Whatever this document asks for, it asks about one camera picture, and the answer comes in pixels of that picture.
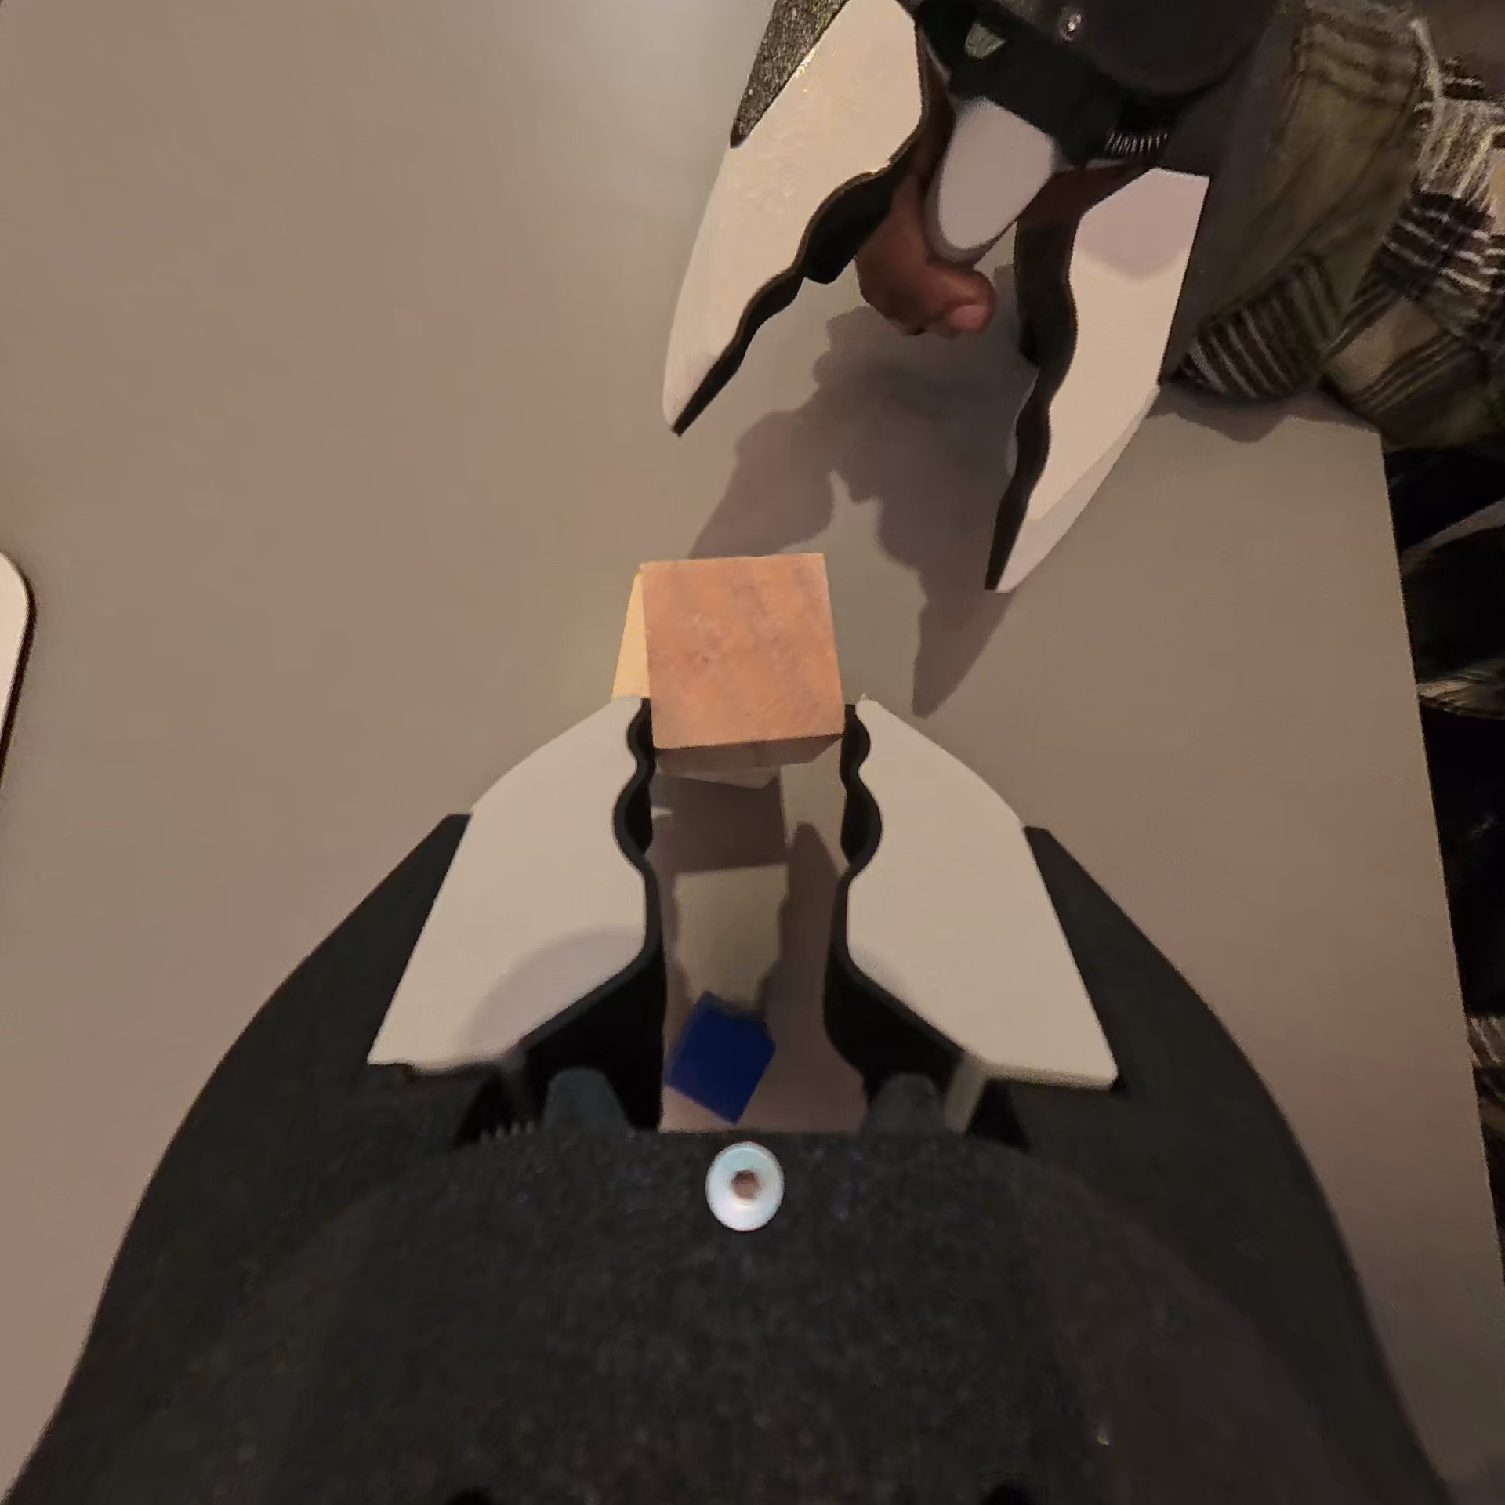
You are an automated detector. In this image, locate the person's right hand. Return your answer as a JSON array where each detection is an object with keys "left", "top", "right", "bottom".
[{"left": 855, "top": 175, "right": 1002, "bottom": 340}]

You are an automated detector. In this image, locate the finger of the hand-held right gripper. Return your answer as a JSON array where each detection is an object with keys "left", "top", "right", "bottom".
[
  {"left": 986, "top": 164, "right": 1216, "bottom": 592},
  {"left": 662, "top": 0, "right": 931, "bottom": 438}
]

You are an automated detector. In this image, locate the small natural wooden cube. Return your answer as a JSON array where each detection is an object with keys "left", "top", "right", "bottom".
[{"left": 640, "top": 551, "right": 848, "bottom": 786}]

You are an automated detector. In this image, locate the blue wooden cube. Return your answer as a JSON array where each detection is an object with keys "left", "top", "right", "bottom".
[{"left": 662, "top": 990, "right": 778, "bottom": 1122}]

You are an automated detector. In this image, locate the white document stand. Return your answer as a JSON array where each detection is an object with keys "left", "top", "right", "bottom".
[{"left": 0, "top": 549, "right": 35, "bottom": 753}]

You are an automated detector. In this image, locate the person's plaid shirt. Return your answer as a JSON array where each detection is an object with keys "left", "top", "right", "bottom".
[{"left": 1400, "top": 494, "right": 1505, "bottom": 1106}]

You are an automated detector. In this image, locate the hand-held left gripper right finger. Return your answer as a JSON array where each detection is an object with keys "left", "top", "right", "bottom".
[{"left": 823, "top": 694, "right": 1119, "bottom": 1128}]

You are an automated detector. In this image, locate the large natural wooden cube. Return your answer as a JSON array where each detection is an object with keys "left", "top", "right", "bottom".
[{"left": 612, "top": 571, "right": 784, "bottom": 789}]

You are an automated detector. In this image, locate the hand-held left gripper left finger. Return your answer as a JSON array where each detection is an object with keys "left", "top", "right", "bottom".
[{"left": 368, "top": 694, "right": 666, "bottom": 1128}]

